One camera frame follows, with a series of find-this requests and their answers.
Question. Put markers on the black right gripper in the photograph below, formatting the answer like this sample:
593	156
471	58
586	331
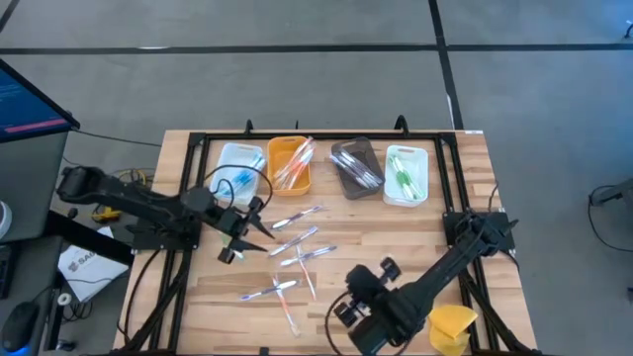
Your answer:
366	287

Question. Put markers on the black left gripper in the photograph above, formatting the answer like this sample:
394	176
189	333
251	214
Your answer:
232	222

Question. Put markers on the blue toothbrush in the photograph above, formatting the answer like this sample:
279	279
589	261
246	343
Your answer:
233	187
254	163
251	170
244	173
237	180

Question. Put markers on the orange toothbrush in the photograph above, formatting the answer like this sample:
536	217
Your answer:
287	309
287	173
304	168
306	274
297	158
292	170
300	163

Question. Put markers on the white plastic bin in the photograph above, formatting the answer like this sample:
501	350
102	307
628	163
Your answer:
418	158
227	158

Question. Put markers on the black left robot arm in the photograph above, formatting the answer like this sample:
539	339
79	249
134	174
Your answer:
138	200

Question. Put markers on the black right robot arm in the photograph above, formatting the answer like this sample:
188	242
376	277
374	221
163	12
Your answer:
445	267

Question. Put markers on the orange plastic bin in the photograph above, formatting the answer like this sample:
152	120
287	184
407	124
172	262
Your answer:
277	153

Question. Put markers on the yellow cloth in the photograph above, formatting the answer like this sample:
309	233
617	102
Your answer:
452	324

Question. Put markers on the grey plastic bin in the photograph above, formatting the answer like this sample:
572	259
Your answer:
368	146

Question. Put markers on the white printed booklet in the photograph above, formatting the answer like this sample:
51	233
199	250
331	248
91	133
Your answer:
91	269

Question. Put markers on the white tape roll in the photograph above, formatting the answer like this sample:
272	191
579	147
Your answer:
60	298

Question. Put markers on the grey desk cabinet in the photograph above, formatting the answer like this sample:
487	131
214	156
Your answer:
29	183

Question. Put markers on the white round device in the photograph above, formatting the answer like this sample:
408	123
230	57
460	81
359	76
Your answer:
4	220

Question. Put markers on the black keyboard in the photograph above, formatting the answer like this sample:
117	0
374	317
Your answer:
4	269

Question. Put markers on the black computer mouse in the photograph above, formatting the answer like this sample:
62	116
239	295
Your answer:
17	326

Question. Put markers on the grey chair leg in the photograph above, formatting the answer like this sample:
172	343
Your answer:
613	192

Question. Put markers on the computer monitor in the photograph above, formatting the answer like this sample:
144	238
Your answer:
25	104

